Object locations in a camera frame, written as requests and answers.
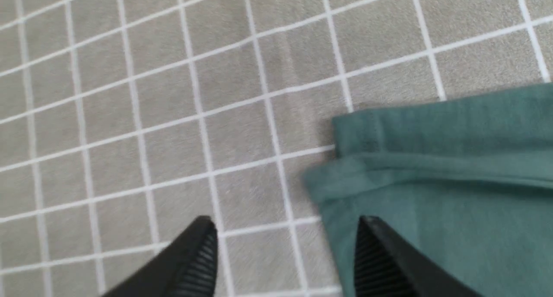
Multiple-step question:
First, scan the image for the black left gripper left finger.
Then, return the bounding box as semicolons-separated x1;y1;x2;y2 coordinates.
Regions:
104;215;219;297

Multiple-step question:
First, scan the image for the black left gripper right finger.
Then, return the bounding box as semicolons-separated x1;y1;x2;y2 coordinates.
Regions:
354;216;479;297

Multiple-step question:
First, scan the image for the green long-sleeved shirt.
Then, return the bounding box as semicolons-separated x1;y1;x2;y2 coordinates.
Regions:
303;83;553;297

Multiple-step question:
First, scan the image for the grey checkered tablecloth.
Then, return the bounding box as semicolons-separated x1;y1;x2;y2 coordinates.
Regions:
0;0;552;297

